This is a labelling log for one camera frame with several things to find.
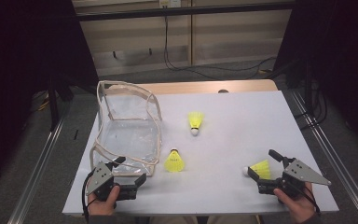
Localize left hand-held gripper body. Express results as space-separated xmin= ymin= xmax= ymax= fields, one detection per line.
xmin=87 ymin=161 xmax=138 ymax=202

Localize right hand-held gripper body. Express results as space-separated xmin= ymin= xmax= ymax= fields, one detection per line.
xmin=255 ymin=157 xmax=332 ymax=200

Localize yellow shuttlecock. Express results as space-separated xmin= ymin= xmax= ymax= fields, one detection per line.
xmin=187 ymin=111 xmax=205 ymax=136
xmin=163 ymin=148 xmax=186 ymax=173
xmin=242 ymin=159 xmax=272 ymax=181

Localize clear bag with beige trim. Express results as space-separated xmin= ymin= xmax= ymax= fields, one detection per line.
xmin=89 ymin=79 xmax=163 ymax=177

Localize person's left hand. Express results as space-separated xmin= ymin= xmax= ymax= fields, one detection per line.
xmin=87 ymin=185 xmax=121 ymax=217

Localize person's right hand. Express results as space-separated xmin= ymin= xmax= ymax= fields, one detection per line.
xmin=273 ymin=181 xmax=320 ymax=224

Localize person's right leg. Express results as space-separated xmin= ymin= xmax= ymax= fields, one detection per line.
xmin=206 ymin=215 xmax=260 ymax=224

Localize person's leg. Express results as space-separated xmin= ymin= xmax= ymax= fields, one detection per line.
xmin=148 ymin=215 xmax=200 ymax=224
xmin=206 ymin=215 xmax=260 ymax=224

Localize person's left leg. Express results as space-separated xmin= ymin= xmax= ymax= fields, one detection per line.
xmin=148 ymin=215 xmax=200 ymax=224

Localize black metal stand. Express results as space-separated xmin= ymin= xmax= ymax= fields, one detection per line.
xmin=48 ymin=74 xmax=75 ymax=132

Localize wooden table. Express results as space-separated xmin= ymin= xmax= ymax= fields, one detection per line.
xmin=103 ymin=78 xmax=279 ymax=96

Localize black curtain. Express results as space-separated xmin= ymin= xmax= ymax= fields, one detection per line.
xmin=0 ymin=0 xmax=100 ymax=194
xmin=274 ymin=0 xmax=358 ymax=153

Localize black horizontal bar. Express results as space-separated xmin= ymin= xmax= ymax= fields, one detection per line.
xmin=74 ymin=2 xmax=296 ymax=22

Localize left hand-held gripper black cable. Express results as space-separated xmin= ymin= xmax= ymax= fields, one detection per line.
xmin=81 ymin=169 xmax=98 ymax=223

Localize hand-held gripper black cable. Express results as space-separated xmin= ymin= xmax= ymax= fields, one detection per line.
xmin=292 ymin=183 xmax=322 ymax=217
xmin=81 ymin=169 xmax=98 ymax=223

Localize right hand-held gripper black cable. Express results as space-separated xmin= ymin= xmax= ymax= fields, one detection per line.
xmin=292 ymin=183 xmax=322 ymax=217

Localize metal floor rail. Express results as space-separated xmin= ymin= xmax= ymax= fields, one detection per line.
xmin=290 ymin=91 xmax=358 ymax=224
xmin=7 ymin=118 xmax=66 ymax=224

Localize black floor cables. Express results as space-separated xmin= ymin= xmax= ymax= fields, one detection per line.
xmin=293 ymin=80 xmax=329 ymax=130

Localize yellow floor cable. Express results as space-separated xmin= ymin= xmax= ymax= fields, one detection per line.
xmin=36 ymin=98 xmax=53 ymax=112

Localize black wall cable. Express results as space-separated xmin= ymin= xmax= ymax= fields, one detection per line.
xmin=162 ymin=15 xmax=278 ymax=81

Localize white wall outlet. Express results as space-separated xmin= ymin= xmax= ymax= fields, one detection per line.
xmin=158 ymin=0 xmax=182 ymax=8

